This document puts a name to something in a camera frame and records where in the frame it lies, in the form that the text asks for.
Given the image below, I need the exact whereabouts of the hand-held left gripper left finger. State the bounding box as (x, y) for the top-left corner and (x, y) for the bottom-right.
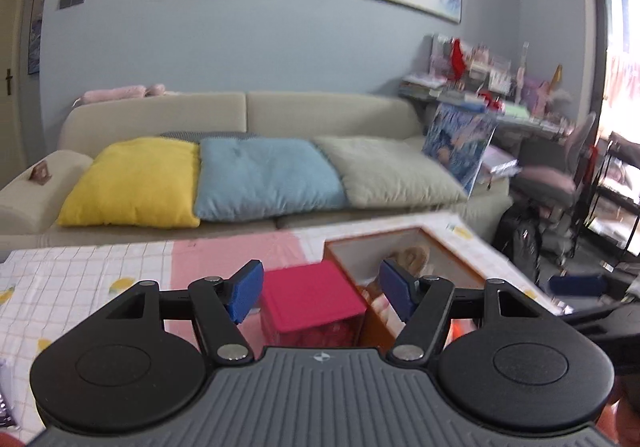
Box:
(102, 259), (265, 364)

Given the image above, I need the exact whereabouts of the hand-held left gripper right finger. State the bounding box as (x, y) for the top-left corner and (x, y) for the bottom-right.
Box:
(377, 257), (540, 364)

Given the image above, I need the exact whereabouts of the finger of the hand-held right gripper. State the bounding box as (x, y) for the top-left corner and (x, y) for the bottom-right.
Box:
(565, 300), (640, 374)
(547, 272), (640, 301)

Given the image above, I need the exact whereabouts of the wooden box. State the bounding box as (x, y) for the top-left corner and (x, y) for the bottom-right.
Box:
(322, 225), (559, 349)

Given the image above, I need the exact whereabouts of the tan plush toy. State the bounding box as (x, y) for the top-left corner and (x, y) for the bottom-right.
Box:
(389, 245), (432, 274)

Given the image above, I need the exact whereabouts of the red box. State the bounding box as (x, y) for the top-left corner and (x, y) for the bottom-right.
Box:
(259, 259), (369, 349)

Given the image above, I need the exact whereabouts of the black backpack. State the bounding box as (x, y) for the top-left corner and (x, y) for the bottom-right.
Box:
(492, 204), (544, 284)

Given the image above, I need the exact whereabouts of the black metal rack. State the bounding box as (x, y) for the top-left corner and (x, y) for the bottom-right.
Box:
(574, 129), (640, 269)

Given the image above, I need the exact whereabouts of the chair with pink cushion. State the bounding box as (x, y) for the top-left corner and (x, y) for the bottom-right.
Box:
(510, 127), (601, 269)

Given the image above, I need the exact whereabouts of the light blue pillow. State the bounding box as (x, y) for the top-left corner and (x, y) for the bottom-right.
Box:
(192, 136), (349, 222)

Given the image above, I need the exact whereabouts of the grey green pillow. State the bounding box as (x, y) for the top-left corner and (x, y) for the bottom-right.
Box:
(313, 134), (469, 209)

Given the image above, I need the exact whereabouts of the pink clear plastic bag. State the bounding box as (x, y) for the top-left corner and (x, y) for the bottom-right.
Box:
(479, 146), (522, 179)

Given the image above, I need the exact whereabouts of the blue patterned picture board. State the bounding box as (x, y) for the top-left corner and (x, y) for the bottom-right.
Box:
(421, 102), (499, 196)

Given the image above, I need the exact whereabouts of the yellow pillow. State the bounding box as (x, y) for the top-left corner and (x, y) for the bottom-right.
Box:
(56, 136), (202, 229)

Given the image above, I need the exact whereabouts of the grey knitted blanket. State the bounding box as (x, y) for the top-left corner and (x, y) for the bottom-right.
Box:
(159, 129), (262, 144)

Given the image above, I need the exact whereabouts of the checked lemon print tablecloth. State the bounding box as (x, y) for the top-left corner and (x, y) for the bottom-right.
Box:
(0, 212), (567, 434)

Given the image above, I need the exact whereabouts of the beige sofa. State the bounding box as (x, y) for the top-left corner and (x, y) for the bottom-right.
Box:
(0, 90), (514, 259)

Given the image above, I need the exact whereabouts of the cluttered side desk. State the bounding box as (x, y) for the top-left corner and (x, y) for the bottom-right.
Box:
(399, 32), (574, 129)

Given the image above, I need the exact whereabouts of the pink plush toy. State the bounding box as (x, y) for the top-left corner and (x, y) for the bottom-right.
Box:
(82, 83), (169, 104)

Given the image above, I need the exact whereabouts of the small brown holder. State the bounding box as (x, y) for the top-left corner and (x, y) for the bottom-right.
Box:
(28, 162), (54, 186)

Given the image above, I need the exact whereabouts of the glass balcony door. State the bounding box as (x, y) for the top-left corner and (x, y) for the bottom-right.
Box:
(580, 0), (640, 164)

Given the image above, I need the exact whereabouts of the dark purple packet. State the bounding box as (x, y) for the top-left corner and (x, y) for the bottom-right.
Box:
(0, 357), (20, 428)

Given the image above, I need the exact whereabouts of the cream door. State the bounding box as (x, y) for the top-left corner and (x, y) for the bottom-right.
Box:
(0, 0), (32, 189)

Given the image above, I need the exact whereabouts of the narrow framed wall picture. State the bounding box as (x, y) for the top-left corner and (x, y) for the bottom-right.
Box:
(27, 0), (54, 76)

